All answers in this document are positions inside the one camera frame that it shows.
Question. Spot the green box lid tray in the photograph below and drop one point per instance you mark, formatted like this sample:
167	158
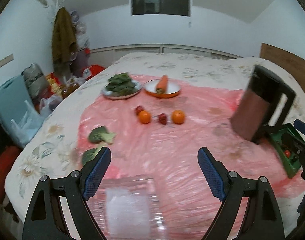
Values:
282	139

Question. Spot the bok choy piece upper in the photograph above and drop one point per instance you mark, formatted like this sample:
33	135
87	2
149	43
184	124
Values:
101	134

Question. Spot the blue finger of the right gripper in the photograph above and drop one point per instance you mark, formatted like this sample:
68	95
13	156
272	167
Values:
300	126

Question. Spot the grey shopping bag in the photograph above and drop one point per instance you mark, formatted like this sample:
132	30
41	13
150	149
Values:
35	81

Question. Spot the red yellow snack boxes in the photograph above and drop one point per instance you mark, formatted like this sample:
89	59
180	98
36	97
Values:
54	87

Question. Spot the bok choy piece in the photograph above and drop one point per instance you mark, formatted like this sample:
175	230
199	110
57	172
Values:
90	154
101	134

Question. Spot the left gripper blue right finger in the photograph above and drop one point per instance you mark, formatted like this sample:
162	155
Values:
215	173

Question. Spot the white coat rack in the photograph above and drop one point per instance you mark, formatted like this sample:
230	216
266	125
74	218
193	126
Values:
57	5

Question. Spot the wooden headboard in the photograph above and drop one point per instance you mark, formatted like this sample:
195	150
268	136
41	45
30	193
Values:
290	62

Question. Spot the orange oval dish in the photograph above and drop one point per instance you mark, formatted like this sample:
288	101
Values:
173	89

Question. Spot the floral bed quilt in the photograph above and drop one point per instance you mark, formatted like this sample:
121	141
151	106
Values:
52	147

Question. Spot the pile of green leaves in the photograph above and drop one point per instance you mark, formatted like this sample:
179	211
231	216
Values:
121	84

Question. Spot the purple storage bin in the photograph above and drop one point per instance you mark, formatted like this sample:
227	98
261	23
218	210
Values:
81	62

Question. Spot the clear plastic container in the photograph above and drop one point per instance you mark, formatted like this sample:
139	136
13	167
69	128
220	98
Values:
128	208

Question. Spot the red apple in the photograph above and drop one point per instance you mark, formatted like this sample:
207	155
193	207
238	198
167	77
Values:
162	118
138	110
287	153

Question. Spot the light blue plastic bin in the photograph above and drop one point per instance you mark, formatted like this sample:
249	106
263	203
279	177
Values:
13	94

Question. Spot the olive green hanging coat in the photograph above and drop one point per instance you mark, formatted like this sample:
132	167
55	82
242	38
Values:
63	40

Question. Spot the white plastic bag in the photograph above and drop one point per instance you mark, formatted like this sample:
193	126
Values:
26	129

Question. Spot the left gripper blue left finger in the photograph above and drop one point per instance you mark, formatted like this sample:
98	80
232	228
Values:
93	172

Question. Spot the small orange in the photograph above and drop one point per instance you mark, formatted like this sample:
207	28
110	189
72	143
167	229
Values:
144	117

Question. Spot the black copper electric kettle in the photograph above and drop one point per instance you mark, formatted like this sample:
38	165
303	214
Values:
258	104

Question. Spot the orange carrot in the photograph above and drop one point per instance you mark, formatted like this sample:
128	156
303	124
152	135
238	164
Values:
162	85

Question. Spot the white plate with greens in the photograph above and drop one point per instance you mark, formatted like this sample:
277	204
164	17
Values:
105	92

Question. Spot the bok choy piece lower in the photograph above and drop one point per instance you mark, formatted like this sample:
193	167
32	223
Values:
90	154

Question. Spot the pink plastic sheet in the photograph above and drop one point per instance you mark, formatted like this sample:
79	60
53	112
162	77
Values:
168	153

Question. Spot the wall switch panel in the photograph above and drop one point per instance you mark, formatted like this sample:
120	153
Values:
6	60

